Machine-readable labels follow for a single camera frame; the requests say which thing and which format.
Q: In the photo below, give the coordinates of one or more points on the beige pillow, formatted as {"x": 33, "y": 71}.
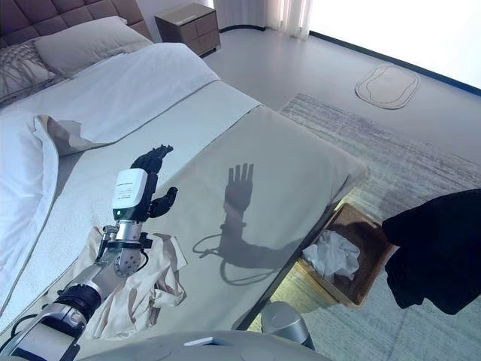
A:
{"x": 86, "y": 45}

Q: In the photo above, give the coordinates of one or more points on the silver right robot leg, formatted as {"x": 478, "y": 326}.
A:
{"x": 285, "y": 323}

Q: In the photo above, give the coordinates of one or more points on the cream beige garment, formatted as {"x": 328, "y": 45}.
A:
{"x": 143, "y": 301}

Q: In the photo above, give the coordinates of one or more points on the grey robot torso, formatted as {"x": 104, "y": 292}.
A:
{"x": 169, "y": 349}

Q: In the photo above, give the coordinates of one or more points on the large bed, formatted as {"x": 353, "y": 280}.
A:
{"x": 282, "y": 158}

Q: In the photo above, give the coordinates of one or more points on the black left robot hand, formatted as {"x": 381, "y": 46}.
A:
{"x": 129, "y": 188}

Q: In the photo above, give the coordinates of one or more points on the white duvet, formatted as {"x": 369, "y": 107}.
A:
{"x": 131, "y": 86}

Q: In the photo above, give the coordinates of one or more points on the oval beige floor mat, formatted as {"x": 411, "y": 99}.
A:
{"x": 387, "y": 84}

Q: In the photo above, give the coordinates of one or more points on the brown wicker basket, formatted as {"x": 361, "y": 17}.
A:
{"x": 370, "y": 244}

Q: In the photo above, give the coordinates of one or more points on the grey patterned cushion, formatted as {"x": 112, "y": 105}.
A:
{"x": 22, "y": 71}

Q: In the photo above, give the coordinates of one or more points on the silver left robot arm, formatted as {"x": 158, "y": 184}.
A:
{"x": 94, "y": 278}

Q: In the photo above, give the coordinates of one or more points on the black garment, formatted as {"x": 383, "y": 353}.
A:
{"x": 432, "y": 255}

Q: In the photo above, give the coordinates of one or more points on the brown wooden nightstand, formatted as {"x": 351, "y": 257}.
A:
{"x": 195, "y": 34}

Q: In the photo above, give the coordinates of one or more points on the tufted upholstered headboard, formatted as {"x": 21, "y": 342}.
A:
{"x": 75, "y": 15}

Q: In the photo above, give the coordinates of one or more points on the beige bed runner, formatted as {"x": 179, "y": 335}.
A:
{"x": 282, "y": 158}

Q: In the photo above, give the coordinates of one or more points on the white curtain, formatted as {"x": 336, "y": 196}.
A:
{"x": 263, "y": 15}

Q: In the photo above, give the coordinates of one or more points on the white garment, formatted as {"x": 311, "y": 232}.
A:
{"x": 330, "y": 255}

